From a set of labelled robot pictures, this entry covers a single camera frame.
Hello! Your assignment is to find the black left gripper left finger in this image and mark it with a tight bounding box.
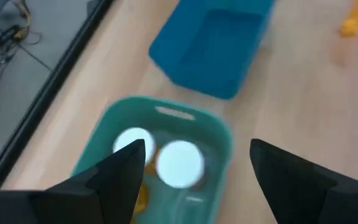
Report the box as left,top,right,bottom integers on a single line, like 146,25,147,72
0,138,147,224

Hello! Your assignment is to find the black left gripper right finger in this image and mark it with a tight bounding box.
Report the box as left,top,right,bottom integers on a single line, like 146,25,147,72
249,138,358,224

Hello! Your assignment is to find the large orange white-capped pill bottle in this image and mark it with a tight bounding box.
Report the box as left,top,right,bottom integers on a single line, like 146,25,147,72
112,126,158,215
155,139,207,191

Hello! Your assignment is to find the teal plastic bin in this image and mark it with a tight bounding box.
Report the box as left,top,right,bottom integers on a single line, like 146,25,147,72
70,95,234,224

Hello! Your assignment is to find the blue plastic bin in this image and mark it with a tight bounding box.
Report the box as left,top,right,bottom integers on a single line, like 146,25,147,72
148,0,275,100

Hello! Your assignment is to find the black metal table frame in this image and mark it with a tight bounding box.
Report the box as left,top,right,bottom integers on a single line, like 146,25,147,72
0,0,115,191

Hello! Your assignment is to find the black coiled floor cable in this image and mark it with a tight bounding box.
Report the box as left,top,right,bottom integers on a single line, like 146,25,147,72
0,0,54,71

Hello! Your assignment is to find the yellow floor cable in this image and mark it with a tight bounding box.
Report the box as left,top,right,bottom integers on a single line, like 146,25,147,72
12,0,32,40

